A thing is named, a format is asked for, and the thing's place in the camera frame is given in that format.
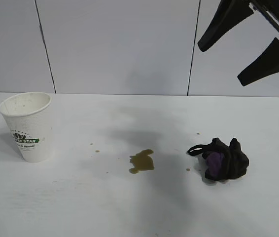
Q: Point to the black and purple cloth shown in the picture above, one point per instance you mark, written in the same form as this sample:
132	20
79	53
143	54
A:
233	160

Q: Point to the white paper coffee cup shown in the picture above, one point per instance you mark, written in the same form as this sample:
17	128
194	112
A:
28	128

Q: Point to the brown coffee spill puddle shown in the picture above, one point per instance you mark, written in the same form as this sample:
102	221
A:
143	161

